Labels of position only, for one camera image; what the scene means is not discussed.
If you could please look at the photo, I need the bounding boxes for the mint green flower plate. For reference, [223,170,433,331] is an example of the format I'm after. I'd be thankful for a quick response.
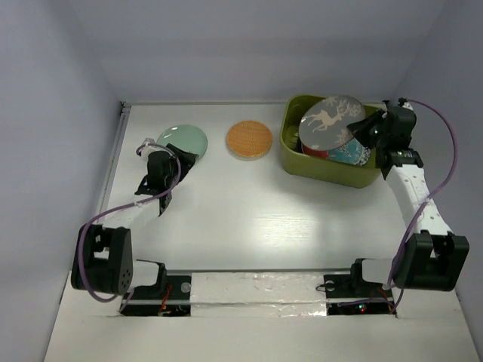
[157,124,208,158]

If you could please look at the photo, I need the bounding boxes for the blue floral rim plate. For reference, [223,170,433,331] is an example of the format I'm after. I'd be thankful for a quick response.
[355,147,371,166]

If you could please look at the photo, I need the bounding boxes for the red and teal plate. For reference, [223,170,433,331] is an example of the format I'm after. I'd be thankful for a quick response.
[301,139,364,165]

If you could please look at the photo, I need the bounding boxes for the grey deer plate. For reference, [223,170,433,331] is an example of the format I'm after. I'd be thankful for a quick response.
[298,95,366,151]

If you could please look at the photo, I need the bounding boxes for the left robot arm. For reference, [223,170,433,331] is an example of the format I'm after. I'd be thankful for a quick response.
[71,143,198,302]

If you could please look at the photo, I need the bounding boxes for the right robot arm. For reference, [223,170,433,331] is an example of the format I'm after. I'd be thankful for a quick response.
[347,98,469,292]

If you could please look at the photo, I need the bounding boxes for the green plastic bin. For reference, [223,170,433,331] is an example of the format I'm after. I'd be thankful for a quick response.
[278,94,381,189]

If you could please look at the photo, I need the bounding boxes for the orange woven pattern plate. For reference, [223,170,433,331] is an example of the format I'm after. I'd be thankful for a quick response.
[226,120,273,158]

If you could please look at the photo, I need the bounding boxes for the foil covered base panel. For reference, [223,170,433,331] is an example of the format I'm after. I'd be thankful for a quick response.
[189,271,327,318]

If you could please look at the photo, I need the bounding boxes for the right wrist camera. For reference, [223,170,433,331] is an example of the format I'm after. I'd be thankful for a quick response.
[397,97,414,112]

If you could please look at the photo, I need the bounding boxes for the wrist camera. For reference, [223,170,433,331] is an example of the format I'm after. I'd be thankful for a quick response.
[397,97,414,112]
[135,138,156,161]

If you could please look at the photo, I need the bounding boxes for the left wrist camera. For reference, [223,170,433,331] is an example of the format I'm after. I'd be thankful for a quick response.
[135,138,156,161]

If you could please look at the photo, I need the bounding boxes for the left aluminium table rail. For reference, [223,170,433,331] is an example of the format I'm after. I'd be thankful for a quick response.
[94,102,131,216]

